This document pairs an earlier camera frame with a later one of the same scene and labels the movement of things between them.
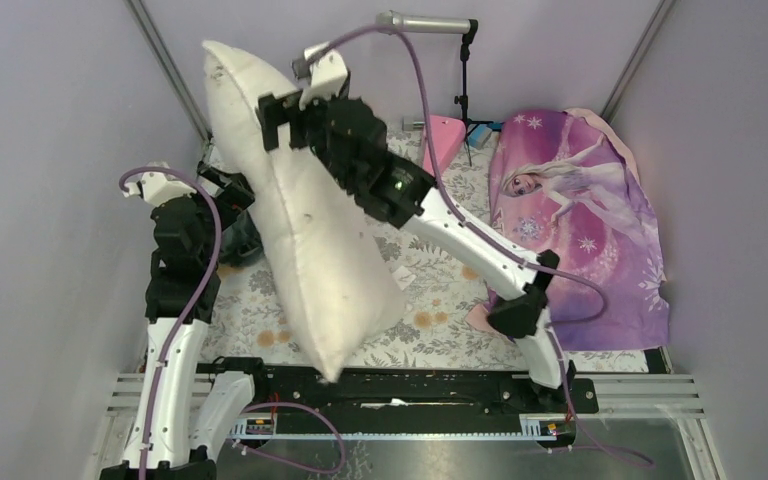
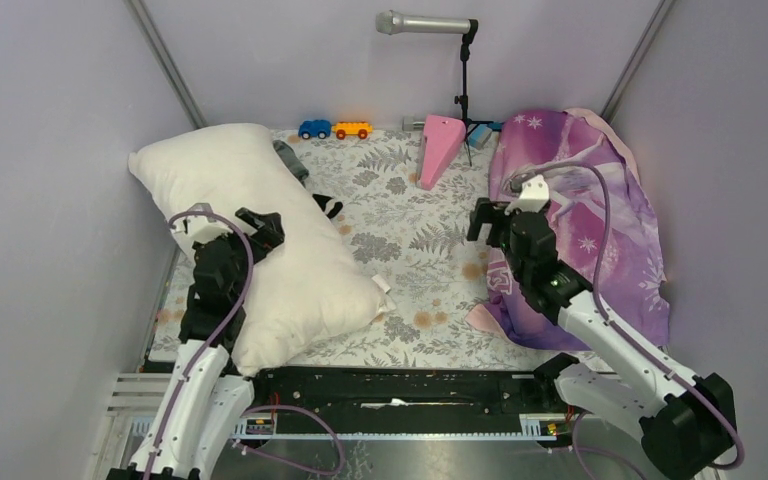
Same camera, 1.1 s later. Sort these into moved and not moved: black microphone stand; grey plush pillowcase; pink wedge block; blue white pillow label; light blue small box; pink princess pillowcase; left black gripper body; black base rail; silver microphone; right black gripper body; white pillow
Moved: white pillow; right black gripper body; left black gripper body; blue white pillow label; grey plush pillowcase
Not moved: black microphone stand; pink wedge block; silver microphone; pink princess pillowcase; black base rail; light blue small box
